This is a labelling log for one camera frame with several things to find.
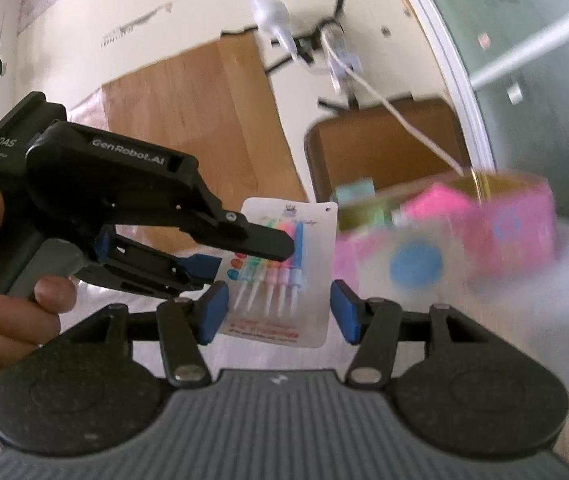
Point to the white power strip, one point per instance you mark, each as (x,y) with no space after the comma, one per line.
(339,55)

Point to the white framed glass door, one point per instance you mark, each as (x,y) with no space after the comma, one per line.
(539,60)

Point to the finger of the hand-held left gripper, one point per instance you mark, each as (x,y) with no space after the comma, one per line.
(204,266)
(264,242)

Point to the large wooden board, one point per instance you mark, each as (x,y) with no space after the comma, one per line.
(189,110)

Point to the grey floral tablecloth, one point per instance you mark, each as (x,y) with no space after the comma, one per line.
(564,335)

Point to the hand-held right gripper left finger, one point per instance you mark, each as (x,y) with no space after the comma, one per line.
(214,310)

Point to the white plug-in lamp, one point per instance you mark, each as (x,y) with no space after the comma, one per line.
(274,15)

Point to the pink tin box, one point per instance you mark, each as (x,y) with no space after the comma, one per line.
(504,240)

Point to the birthday candle packet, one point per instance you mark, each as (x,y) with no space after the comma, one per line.
(309,310)

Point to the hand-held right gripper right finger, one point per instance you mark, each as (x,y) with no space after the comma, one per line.
(344,317)

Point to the brown chair back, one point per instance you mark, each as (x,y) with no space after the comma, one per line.
(379,150)

